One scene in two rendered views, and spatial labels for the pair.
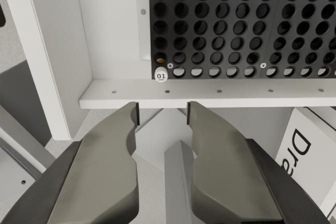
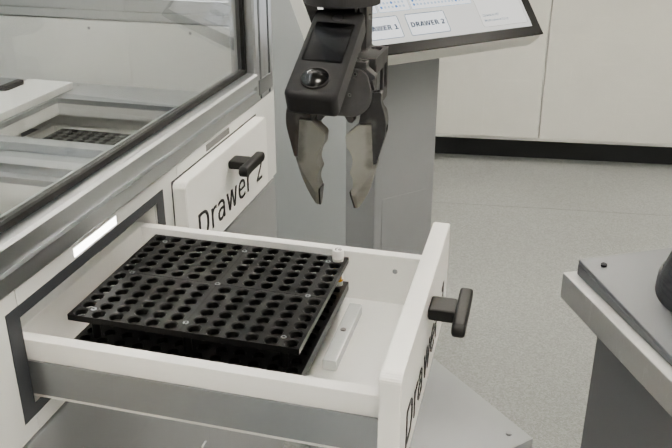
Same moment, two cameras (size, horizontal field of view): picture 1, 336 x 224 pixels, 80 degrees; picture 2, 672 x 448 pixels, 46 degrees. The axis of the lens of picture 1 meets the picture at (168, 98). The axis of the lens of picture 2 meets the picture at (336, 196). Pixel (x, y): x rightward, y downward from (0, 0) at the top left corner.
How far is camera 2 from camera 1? 0.69 m
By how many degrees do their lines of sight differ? 39
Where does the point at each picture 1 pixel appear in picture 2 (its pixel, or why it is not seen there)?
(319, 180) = (207, 179)
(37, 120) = (614, 383)
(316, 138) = (193, 216)
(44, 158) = (576, 298)
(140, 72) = (367, 304)
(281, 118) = not seen: hidden behind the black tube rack
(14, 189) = (622, 260)
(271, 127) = not seen: hidden behind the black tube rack
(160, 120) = not seen: outside the picture
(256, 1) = (242, 278)
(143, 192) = (500, 325)
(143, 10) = (342, 329)
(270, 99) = (240, 237)
